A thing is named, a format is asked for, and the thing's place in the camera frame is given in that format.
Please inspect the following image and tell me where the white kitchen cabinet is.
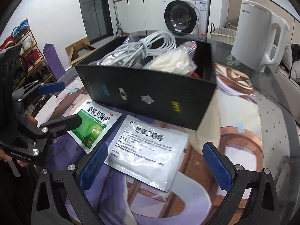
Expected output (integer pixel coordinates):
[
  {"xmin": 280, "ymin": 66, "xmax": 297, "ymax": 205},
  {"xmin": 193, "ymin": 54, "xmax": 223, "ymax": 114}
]
[{"xmin": 116, "ymin": 0, "xmax": 168, "ymax": 33}]

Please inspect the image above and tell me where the black glass door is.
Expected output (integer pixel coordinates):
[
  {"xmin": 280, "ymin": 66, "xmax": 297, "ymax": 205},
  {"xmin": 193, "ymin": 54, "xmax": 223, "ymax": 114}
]
[{"xmin": 79, "ymin": 0, "xmax": 113, "ymax": 43}]

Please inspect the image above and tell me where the white medicine sachet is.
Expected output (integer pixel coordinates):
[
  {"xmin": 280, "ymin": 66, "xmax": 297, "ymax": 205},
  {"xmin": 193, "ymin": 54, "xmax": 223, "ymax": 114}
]
[{"xmin": 104, "ymin": 115, "xmax": 188, "ymax": 192}]

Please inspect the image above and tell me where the bagged white brown-striped rope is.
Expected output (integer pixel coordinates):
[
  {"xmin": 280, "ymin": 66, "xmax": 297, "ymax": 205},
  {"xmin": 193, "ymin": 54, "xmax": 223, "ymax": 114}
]
[{"xmin": 121, "ymin": 33, "xmax": 143, "ymax": 50}]

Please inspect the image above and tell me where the white charger cable bundle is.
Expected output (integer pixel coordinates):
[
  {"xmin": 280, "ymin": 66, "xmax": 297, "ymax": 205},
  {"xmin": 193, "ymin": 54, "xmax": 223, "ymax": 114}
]
[{"xmin": 97, "ymin": 30, "xmax": 177, "ymax": 67}]

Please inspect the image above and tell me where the woven laundry basket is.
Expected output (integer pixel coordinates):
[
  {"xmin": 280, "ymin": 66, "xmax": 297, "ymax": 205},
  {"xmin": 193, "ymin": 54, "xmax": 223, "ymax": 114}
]
[{"xmin": 210, "ymin": 23, "xmax": 237, "ymax": 45}]

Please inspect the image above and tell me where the floor mop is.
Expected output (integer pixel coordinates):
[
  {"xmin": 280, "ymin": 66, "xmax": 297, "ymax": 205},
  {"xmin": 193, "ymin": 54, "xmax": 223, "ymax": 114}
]
[{"xmin": 112, "ymin": 0, "xmax": 124, "ymax": 37}]

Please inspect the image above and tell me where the black cardboard box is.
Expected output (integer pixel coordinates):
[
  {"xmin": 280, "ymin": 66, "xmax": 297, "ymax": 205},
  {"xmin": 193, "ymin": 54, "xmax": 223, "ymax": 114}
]
[{"xmin": 75, "ymin": 36, "xmax": 217, "ymax": 130}]

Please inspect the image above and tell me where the grey sofa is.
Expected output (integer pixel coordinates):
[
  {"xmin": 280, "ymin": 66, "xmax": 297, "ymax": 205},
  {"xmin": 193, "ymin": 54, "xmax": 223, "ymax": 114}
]
[{"xmin": 265, "ymin": 41, "xmax": 299, "ymax": 122}]

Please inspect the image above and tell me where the green medicine sachet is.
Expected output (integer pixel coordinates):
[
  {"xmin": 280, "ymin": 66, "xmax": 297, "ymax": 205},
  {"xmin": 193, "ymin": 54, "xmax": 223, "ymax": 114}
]
[{"xmin": 68, "ymin": 100, "xmax": 122, "ymax": 154}]

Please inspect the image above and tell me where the purple yoga mat roll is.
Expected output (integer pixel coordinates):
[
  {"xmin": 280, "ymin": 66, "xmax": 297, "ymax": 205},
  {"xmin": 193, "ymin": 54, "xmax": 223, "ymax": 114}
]
[{"xmin": 43, "ymin": 44, "xmax": 66, "ymax": 80}]

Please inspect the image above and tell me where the wooden shoe rack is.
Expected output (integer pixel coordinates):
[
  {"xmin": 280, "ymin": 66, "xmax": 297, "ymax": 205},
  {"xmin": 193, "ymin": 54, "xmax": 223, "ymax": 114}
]
[{"xmin": 1, "ymin": 19, "xmax": 56, "ymax": 91}]

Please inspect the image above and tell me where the person's left hand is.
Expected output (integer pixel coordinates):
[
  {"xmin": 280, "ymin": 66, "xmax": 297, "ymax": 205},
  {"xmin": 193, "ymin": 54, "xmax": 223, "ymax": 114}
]
[{"xmin": 0, "ymin": 114, "xmax": 39, "ymax": 168}]

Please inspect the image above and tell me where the white washing machine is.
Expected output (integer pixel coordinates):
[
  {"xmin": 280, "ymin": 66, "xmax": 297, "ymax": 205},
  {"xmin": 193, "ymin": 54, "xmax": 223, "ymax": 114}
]
[{"xmin": 162, "ymin": 0, "xmax": 211, "ymax": 37}]

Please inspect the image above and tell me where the brown cardboard box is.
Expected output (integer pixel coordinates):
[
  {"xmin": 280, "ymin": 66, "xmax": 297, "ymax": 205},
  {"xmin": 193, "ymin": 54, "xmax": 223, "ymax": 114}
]
[{"xmin": 66, "ymin": 37, "xmax": 96, "ymax": 67}]

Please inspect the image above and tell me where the bagged cream rope coil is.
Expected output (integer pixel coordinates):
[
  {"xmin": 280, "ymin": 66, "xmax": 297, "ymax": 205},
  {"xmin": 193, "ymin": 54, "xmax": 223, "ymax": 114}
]
[{"xmin": 142, "ymin": 40, "xmax": 198, "ymax": 76}]

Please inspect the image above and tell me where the red balloon glue packet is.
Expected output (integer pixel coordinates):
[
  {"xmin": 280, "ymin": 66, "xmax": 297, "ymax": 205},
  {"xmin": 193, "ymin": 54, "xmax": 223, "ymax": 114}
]
[{"xmin": 190, "ymin": 72, "xmax": 201, "ymax": 79}]

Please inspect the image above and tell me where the white electric kettle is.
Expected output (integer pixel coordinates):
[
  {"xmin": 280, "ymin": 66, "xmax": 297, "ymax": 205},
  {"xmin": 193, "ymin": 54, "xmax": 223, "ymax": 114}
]
[{"xmin": 231, "ymin": 0, "xmax": 290, "ymax": 72}]

